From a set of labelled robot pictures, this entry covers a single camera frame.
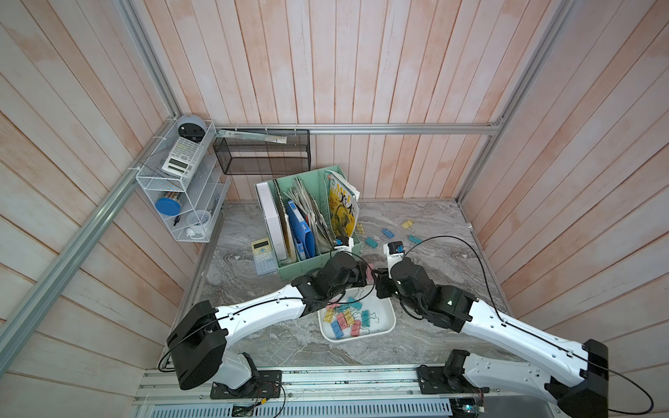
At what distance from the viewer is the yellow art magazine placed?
0.91 m

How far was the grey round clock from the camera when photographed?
32.0 inches

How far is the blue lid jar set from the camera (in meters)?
0.77
